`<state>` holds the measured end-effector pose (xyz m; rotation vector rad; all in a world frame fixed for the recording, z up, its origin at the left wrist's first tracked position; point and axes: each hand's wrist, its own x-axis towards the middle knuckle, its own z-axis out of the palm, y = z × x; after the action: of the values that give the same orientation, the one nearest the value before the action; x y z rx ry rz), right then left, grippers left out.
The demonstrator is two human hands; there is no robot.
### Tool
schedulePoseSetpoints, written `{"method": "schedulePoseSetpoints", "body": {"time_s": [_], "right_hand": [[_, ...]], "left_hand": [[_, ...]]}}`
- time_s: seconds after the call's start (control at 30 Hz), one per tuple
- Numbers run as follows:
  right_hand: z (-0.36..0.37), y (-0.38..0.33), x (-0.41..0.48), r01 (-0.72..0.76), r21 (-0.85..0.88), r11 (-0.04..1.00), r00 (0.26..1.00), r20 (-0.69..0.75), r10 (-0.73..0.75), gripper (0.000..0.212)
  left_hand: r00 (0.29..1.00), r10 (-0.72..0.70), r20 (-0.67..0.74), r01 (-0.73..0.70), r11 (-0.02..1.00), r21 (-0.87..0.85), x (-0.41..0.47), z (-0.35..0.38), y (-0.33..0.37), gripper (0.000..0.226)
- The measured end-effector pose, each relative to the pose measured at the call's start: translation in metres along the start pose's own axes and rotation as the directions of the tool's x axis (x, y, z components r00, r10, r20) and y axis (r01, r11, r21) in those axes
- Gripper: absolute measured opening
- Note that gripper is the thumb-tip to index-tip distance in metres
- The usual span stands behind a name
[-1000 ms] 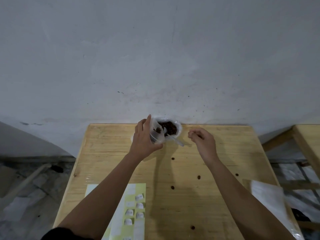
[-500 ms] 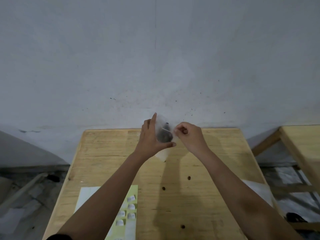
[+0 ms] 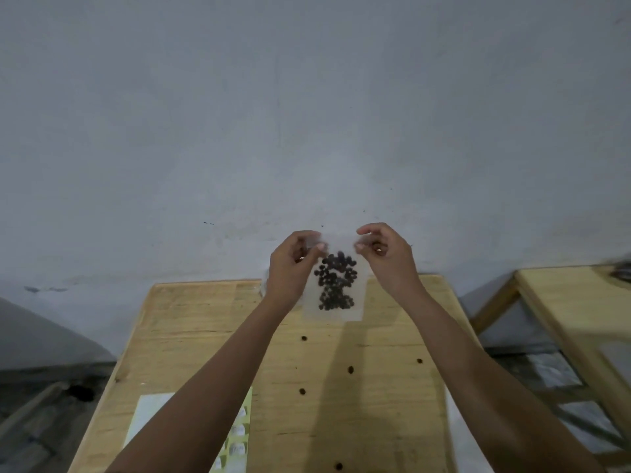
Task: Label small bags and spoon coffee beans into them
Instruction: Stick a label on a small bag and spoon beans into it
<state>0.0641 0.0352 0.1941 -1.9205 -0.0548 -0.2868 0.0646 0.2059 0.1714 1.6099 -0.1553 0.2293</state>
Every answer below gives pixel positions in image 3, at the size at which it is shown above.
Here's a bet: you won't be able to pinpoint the person's right hand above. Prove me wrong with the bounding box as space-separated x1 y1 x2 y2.
354 222 420 301

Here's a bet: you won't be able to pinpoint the person's left hand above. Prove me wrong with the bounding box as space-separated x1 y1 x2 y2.
264 230 329 311

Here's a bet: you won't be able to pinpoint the coffee beans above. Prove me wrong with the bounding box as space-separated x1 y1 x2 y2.
314 250 358 311

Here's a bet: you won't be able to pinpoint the small translucent plastic bag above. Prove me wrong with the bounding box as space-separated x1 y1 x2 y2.
301 233 369 323

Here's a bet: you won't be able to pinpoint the stack of clear pouches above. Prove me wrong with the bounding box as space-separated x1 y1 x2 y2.
443 386 494 473

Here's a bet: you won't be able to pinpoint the person's right forearm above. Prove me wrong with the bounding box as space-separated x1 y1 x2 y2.
389 280 605 473

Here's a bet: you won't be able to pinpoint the person's left forearm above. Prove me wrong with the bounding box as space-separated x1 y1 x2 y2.
106 290 302 473

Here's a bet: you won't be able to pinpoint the light wooden side table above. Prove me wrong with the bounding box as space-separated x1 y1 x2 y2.
471 264 631 468

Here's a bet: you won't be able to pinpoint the pale yellow label sheet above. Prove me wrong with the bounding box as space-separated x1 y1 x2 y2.
123 386 253 473

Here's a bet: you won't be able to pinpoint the wooden stick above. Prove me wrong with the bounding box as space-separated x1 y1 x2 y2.
0 381 68 439

